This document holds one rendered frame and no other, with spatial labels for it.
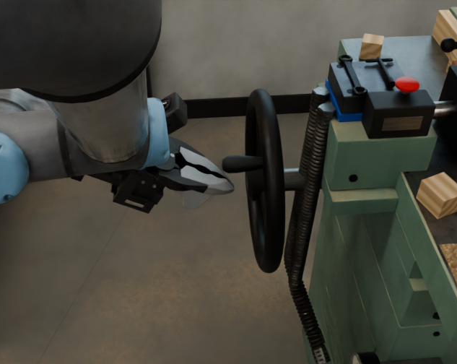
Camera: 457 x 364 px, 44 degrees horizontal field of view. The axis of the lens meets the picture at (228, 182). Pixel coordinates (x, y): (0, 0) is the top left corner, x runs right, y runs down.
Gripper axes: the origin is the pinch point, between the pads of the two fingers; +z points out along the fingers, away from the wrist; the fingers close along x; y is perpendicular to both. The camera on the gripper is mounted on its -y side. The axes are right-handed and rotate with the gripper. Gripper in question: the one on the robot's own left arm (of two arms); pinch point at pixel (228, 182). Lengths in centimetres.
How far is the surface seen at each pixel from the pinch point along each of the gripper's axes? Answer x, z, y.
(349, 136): 0.5, 10.0, -14.3
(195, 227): -74, 40, 78
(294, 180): -6.7, 12.8, 0.1
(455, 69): -8.8, 22.8, -26.0
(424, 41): -33, 33, -21
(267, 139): -2.2, 2.0, -7.5
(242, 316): -38, 51, 72
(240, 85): -137, 50, 54
